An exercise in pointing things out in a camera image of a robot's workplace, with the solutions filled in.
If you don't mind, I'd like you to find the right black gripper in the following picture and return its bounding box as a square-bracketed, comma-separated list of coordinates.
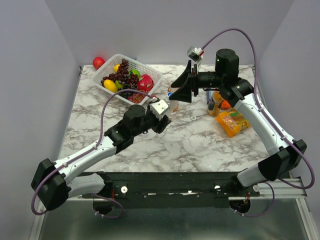
[168, 60, 224, 104]

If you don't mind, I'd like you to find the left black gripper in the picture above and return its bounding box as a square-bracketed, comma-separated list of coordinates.
[132, 102, 172, 138]

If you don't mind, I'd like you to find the tall orange drink bottle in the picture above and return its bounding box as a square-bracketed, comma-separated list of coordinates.
[167, 86, 179, 113]

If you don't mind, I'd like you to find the small orange juice bottle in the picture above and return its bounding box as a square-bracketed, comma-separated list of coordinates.
[206, 91, 225, 117]

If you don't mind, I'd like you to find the clear plastic bottle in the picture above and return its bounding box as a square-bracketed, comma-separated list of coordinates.
[164, 95, 173, 117]

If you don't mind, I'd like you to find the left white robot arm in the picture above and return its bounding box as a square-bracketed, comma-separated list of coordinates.
[31, 100, 171, 211]

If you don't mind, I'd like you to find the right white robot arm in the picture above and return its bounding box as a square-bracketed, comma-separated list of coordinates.
[170, 48, 307, 196]

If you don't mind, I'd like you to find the blue toothpaste box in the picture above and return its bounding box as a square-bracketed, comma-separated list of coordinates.
[206, 90, 213, 104]

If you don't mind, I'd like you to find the pink dragon fruit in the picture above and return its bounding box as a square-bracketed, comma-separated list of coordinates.
[137, 74, 154, 93]

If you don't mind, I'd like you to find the orange razor package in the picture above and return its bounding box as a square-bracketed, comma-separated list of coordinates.
[220, 100, 232, 111]

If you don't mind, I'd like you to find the black grape bunch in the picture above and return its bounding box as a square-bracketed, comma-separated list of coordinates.
[118, 84, 137, 99]

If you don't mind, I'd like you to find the green apple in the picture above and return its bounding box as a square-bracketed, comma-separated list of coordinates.
[129, 69, 141, 78]

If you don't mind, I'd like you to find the dark purple grape bunch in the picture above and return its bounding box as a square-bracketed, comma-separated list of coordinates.
[100, 58, 139, 88]

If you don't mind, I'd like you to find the white plastic fruit basket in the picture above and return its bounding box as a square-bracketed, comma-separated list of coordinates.
[91, 54, 163, 95]

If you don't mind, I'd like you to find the orange snack bag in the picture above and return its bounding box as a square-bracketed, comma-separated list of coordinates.
[215, 108, 251, 138]

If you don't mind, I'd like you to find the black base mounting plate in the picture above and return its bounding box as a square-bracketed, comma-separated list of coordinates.
[97, 171, 260, 209]

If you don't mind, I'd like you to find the yellow lemon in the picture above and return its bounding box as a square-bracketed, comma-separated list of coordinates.
[113, 64, 120, 73]

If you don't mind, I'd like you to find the red apple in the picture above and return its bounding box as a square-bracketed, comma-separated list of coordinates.
[92, 57, 105, 70]

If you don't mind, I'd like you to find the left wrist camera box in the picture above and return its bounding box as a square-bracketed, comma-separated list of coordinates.
[149, 99, 170, 120]

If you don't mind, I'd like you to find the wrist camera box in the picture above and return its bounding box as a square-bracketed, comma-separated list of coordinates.
[149, 99, 170, 120]
[187, 46, 204, 70]

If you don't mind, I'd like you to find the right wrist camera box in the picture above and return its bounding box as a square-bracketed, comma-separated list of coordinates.
[187, 46, 204, 70]

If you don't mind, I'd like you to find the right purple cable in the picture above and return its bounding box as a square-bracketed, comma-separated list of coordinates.
[201, 28, 315, 218]

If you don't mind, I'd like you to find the purple cable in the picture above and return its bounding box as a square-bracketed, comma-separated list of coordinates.
[31, 88, 159, 219]
[201, 28, 315, 218]

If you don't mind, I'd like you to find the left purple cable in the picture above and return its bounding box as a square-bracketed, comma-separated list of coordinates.
[31, 88, 159, 219]

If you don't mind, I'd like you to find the aluminium frame rail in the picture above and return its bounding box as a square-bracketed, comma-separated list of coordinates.
[39, 177, 307, 201]

